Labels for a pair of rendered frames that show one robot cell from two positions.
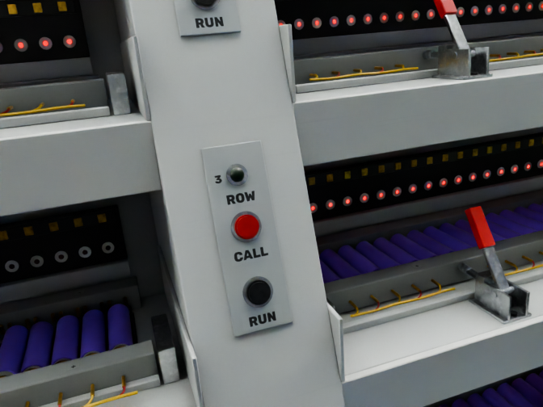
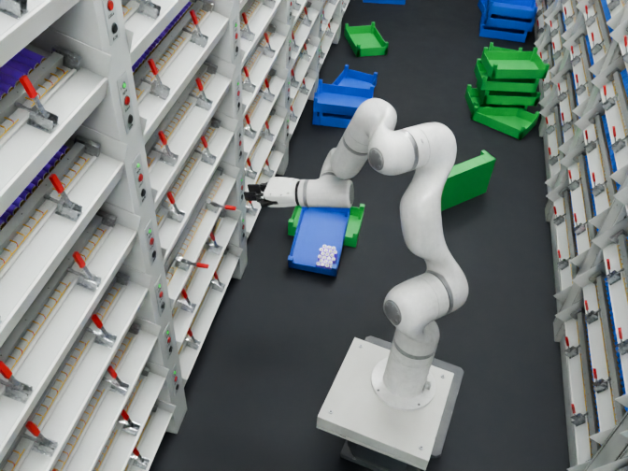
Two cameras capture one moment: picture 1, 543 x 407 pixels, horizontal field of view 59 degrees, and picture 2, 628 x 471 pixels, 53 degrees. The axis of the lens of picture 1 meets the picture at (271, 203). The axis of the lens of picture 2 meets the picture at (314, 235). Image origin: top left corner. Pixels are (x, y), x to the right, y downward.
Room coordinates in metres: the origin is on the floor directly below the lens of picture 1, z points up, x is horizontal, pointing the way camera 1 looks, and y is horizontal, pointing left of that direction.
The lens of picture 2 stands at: (-0.71, 1.49, 1.91)
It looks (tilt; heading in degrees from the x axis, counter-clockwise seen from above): 44 degrees down; 296
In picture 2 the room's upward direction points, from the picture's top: 4 degrees clockwise
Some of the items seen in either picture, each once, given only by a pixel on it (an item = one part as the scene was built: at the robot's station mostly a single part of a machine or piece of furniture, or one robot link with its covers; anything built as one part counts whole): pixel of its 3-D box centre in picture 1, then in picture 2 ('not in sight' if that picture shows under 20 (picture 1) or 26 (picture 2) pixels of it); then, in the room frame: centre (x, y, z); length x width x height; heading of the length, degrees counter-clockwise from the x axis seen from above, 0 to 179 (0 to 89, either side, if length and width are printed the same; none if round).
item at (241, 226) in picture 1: (246, 226); not in sight; (0.31, 0.02, 0.64); 0.02 x 0.01 x 0.02; 106
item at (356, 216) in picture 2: not in sight; (326, 219); (0.15, -0.40, 0.04); 0.30 x 0.20 x 0.08; 16
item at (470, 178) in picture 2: not in sight; (461, 180); (-0.28, -0.90, 0.10); 0.30 x 0.08 x 0.20; 61
